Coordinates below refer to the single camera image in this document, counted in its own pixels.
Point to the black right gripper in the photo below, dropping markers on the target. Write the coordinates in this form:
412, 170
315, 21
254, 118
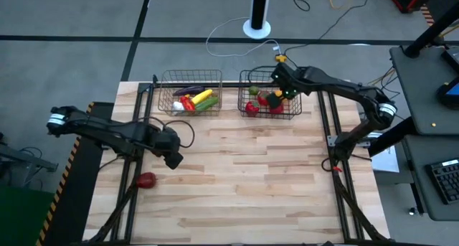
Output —
292, 79

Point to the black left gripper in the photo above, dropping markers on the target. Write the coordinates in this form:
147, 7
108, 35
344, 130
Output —
163, 140

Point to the yellow-orange lemon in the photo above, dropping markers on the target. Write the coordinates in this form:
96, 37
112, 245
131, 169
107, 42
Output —
278, 93

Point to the green lime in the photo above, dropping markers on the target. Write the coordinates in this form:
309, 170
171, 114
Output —
254, 90

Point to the white garlic bulb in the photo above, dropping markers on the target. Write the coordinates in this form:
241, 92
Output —
177, 108

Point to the long red chili pepper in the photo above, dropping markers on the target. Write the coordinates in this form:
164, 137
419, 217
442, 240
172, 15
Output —
187, 103

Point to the green cucumber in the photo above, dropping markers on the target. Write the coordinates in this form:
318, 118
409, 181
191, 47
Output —
207, 103

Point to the yellow corn cob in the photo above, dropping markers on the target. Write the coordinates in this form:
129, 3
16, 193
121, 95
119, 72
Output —
201, 97

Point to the purple eggplant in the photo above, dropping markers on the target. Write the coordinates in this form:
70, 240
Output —
188, 91

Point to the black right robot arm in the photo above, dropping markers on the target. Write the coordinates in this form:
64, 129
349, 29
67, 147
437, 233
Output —
358, 92

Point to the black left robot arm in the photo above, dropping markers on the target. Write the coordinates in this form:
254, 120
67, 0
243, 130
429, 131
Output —
107, 131

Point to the yellow power plug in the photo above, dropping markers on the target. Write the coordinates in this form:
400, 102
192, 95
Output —
280, 58

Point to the black pole white base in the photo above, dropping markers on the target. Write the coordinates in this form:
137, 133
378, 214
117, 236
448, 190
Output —
259, 5

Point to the black hazard-striped ramp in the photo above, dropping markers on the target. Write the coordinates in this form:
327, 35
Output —
75, 203

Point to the black desk beam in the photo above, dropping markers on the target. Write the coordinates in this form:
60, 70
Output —
391, 136

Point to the white paper sheet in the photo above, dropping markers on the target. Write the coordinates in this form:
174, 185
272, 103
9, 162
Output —
385, 161

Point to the grey desk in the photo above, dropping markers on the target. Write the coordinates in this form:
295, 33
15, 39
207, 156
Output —
419, 188
419, 95

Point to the grey metal stand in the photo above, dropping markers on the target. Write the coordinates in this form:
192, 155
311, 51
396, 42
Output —
25, 160

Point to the green floor mat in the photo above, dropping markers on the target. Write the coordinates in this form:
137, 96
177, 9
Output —
21, 217

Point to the blue and black device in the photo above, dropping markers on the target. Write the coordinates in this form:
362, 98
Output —
450, 93

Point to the black keyboard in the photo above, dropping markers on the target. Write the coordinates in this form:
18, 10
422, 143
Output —
446, 181

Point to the black aluminium table frame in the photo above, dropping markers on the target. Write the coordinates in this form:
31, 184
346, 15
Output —
229, 84

